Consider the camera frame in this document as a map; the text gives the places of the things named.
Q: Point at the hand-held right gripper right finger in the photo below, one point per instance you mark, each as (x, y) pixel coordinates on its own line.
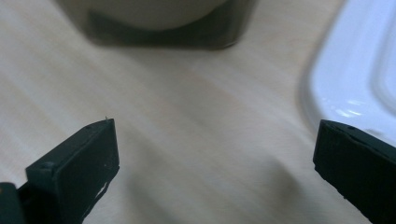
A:
(358, 168)

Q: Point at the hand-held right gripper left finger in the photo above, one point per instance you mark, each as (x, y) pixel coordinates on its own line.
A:
(77, 168)

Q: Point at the translucent brown storage box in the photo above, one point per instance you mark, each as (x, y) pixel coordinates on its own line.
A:
(218, 34)

